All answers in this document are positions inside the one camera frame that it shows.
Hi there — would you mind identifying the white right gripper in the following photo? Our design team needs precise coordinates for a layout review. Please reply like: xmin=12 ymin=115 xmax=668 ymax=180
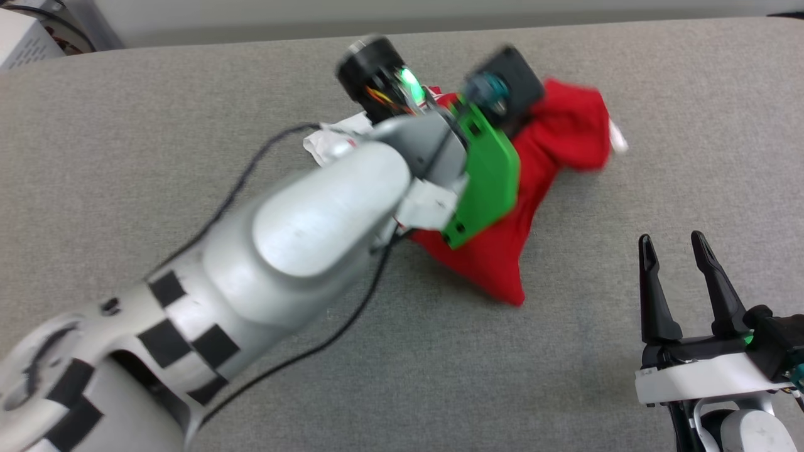
xmin=634 ymin=230 xmax=797 ymax=410

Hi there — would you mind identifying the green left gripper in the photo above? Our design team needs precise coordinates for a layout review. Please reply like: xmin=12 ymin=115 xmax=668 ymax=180
xmin=335 ymin=36 xmax=521 ymax=249

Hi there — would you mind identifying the red and white garment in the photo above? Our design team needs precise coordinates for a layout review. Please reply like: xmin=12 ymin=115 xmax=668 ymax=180
xmin=303 ymin=78 xmax=629 ymax=307

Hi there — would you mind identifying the white vented appliance box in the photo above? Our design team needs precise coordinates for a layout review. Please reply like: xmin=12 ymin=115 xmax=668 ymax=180
xmin=0 ymin=9 xmax=67 ymax=70

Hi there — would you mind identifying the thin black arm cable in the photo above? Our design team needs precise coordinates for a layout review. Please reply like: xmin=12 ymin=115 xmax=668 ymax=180
xmin=200 ymin=227 xmax=404 ymax=429
xmin=146 ymin=122 xmax=322 ymax=278

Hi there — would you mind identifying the white box with cables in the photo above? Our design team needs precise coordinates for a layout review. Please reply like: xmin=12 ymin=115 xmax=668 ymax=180
xmin=0 ymin=4 xmax=96 ymax=52

